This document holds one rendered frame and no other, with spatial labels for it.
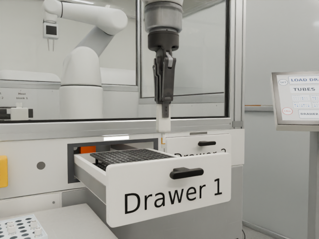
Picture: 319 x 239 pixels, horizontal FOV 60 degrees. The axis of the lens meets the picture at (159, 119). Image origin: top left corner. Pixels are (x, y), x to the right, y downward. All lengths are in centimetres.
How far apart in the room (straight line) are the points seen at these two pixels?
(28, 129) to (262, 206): 208
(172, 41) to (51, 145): 43
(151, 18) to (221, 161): 36
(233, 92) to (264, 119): 128
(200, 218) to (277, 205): 141
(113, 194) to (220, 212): 70
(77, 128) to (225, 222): 69
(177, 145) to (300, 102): 61
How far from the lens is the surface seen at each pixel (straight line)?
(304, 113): 129
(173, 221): 103
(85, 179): 72
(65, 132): 81
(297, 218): 240
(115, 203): 52
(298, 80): 142
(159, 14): 66
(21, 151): 80
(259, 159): 245
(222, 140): 107
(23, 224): 66
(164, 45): 65
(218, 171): 63
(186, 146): 96
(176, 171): 52
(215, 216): 114
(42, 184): 83
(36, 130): 80
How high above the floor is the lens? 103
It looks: 3 degrees down
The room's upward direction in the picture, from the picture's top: straight up
